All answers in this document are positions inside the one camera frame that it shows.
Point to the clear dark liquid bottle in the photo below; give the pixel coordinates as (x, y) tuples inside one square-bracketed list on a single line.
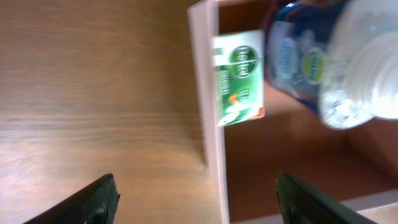
[(337, 58)]

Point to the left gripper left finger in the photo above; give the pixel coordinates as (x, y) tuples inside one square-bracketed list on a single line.
[(97, 203)]

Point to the green Dettol soap box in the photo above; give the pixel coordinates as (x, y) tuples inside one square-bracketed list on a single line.
[(239, 74)]

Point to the white cardboard box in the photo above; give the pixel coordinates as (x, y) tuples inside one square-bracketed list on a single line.
[(357, 167)]

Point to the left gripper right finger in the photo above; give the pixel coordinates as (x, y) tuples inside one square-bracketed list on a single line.
[(301, 203)]

